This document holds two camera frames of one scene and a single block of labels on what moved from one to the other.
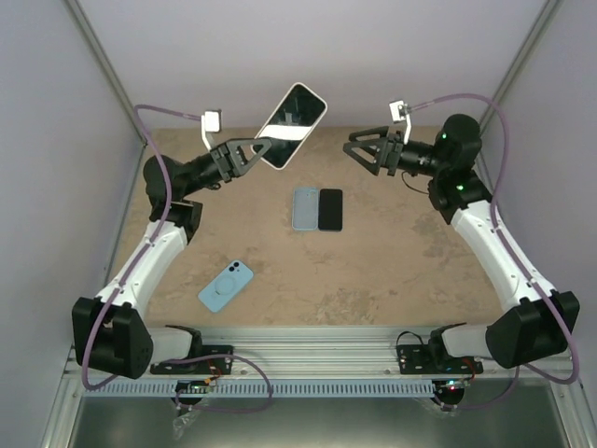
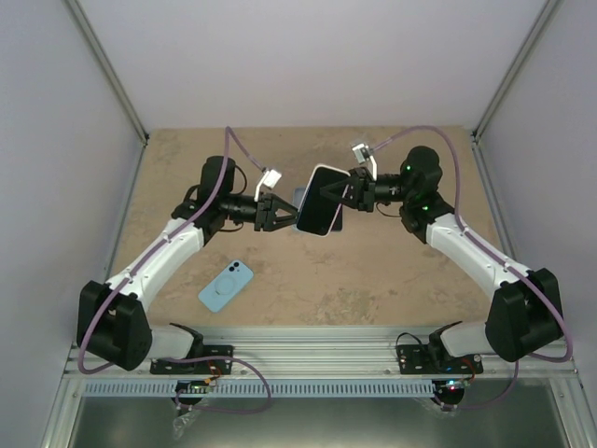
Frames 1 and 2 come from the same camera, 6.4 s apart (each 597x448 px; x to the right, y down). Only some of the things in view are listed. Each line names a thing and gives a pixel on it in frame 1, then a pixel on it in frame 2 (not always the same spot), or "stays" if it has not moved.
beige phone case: [290, 125] -> [319, 211]
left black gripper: [230, 161] -> [267, 217]
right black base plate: [420, 359] stays
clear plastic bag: [183, 422] stays
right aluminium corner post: [524, 55] stays
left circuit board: [192, 385] stays
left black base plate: [199, 367] stays
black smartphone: [290, 125] -> [318, 210]
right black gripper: [386, 155] -> [359, 190]
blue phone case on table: [225, 286] stays
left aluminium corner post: [105, 65] stays
